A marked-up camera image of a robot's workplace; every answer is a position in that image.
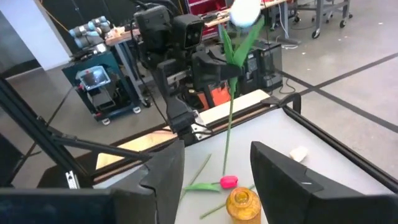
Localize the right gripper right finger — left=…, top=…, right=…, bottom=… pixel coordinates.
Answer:
left=251, top=141, right=398, bottom=224

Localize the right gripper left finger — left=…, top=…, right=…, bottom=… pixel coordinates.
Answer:
left=0, top=139, right=187, bottom=224

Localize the white artificial tulip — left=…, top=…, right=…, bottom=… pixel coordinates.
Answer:
left=222, top=0, right=265, bottom=177

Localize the red artificial tulip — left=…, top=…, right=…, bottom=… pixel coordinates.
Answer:
left=183, top=175, right=239, bottom=192

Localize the yellow glass vase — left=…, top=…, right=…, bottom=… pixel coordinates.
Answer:
left=225, top=186, right=262, bottom=224

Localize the orange black shop vacuum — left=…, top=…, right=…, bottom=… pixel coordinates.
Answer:
left=186, top=83, right=233, bottom=111

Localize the black computer tower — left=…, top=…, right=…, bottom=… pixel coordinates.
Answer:
left=245, top=40, right=284, bottom=93

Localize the wooden top workbench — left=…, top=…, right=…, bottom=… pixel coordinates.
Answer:
left=105, top=0, right=290, bottom=47

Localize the red tool cabinet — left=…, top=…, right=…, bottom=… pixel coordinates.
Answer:
left=186, top=0, right=231, bottom=40

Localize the blue equipment cart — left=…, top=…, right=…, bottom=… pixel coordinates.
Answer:
left=61, top=51, right=142, bottom=125

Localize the grey wheeled table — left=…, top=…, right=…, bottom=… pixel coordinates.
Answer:
left=292, top=0, right=354, bottom=40

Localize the teach pendant screen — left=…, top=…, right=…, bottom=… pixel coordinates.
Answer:
left=76, top=65, right=112, bottom=91

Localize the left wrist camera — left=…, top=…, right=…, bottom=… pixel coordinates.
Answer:
left=173, top=14, right=205, bottom=50

